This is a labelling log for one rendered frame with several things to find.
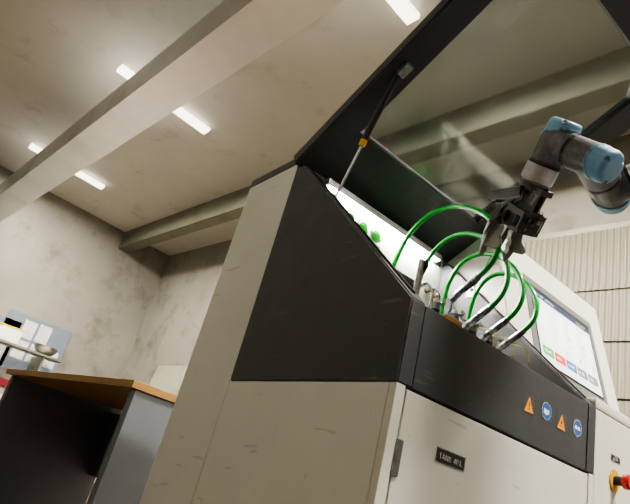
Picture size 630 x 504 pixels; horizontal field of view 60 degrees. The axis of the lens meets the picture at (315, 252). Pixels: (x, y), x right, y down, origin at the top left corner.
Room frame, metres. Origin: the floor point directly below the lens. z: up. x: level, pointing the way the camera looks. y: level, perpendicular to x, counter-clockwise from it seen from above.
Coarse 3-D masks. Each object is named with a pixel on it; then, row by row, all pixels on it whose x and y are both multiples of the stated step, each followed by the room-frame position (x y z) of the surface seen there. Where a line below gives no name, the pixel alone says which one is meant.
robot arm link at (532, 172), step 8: (528, 160) 1.02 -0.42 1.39; (528, 168) 1.02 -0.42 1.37; (536, 168) 1.01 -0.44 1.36; (544, 168) 1.00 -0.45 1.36; (528, 176) 1.03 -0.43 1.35; (536, 176) 1.02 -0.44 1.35; (544, 176) 1.01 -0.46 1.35; (552, 176) 1.01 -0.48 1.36; (536, 184) 1.03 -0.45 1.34; (544, 184) 1.02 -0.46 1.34; (552, 184) 1.03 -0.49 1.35
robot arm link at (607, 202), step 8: (624, 168) 0.96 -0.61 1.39; (624, 176) 0.96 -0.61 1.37; (616, 184) 0.96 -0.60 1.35; (624, 184) 0.97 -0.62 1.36; (592, 192) 1.00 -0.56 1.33; (600, 192) 0.98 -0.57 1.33; (608, 192) 0.98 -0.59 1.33; (616, 192) 0.98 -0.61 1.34; (624, 192) 0.98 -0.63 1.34; (592, 200) 1.04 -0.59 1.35; (600, 200) 1.01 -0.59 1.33; (608, 200) 1.00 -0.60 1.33; (616, 200) 1.00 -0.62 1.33; (624, 200) 1.00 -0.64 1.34; (600, 208) 1.05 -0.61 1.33; (608, 208) 1.03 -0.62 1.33; (616, 208) 1.02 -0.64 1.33; (624, 208) 1.03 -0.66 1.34
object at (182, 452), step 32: (256, 192) 1.60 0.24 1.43; (288, 192) 1.42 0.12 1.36; (256, 224) 1.54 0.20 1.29; (256, 256) 1.48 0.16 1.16; (224, 288) 1.59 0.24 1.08; (256, 288) 1.43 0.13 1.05; (224, 320) 1.54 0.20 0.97; (192, 352) 1.65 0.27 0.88; (224, 352) 1.48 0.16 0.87; (192, 384) 1.59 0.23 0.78; (224, 384) 1.44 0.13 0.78; (192, 416) 1.54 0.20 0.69; (160, 448) 1.64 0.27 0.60; (192, 448) 1.49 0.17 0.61; (160, 480) 1.58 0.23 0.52; (192, 480) 1.44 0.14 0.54
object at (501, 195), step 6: (516, 186) 1.08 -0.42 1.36; (522, 186) 1.07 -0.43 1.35; (492, 192) 1.16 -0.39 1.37; (498, 192) 1.14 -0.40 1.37; (504, 192) 1.12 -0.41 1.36; (510, 192) 1.10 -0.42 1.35; (516, 192) 1.08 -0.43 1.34; (492, 198) 1.16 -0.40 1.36; (498, 198) 1.15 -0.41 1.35; (504, 198) 1.14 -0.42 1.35; (510, 198) 1.13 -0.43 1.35
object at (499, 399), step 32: (448, 320) 0.99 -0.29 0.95; (448, 352) 1.00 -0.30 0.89; (480, 352) 1.06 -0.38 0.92; (416, 384) 0.96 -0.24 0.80; (448, 384) 1.01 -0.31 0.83; (480, 384) 1.06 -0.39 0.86; (512, 384) 1.12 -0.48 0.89; (544, 384) 1.19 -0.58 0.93; (480, 416) 1.07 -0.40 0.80; (512, 416) 1.13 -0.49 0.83; (576, 416) 1.27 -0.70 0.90; (544, 448) 1.20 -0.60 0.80; (576, 448) 1.27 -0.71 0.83
